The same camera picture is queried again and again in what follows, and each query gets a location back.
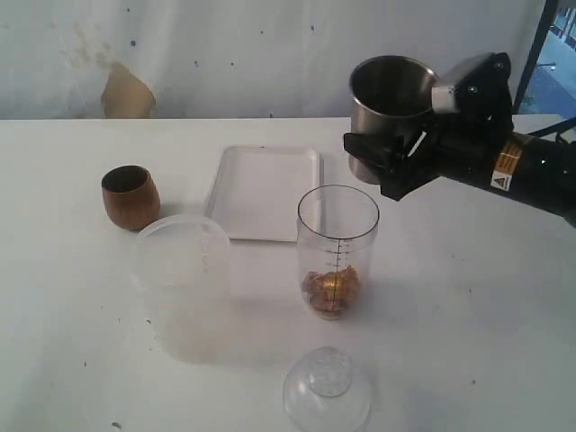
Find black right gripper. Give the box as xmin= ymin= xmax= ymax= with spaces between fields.
xmin=343 ymin=52 xmax=513 ymax=201

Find stainless steel tumbler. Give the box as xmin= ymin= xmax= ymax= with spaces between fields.
xmin=346 ymin=55 xmax=438 ymax=195

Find wooden block pieces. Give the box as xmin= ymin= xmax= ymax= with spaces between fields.
xmin=301 ymin=265 xmax=361 ymax=316

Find clear dome shaker lid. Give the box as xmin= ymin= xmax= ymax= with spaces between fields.
xmin=283 ymin=346 xmax=372 ymax=432

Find brown wooden cup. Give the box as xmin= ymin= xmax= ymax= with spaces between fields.
xmin=101 ymin=165 xmax=160 ymax=231

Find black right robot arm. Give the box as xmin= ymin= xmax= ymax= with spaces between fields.
xmin=343 ymin=52 xmax=575 ymax=222

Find clear graduated shaker cup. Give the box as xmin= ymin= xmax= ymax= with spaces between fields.
xmin=296 ymin=184 xmax=380 ymax=320

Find white rectangular tray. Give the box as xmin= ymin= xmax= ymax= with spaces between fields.
xmin=204 ymin=146 xmax=323 ymax=243

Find translucent plastic lidded container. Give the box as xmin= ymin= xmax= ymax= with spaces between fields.
xmin=130 ymin=214 xmax=231 ymax=364

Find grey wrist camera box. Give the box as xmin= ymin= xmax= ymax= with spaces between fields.
xmin=431 ymin=53 xmax=493 ymax=114

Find dark window frame post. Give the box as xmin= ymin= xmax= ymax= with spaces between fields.
xmin=513 ymin=0 xmax=560 ymax=114

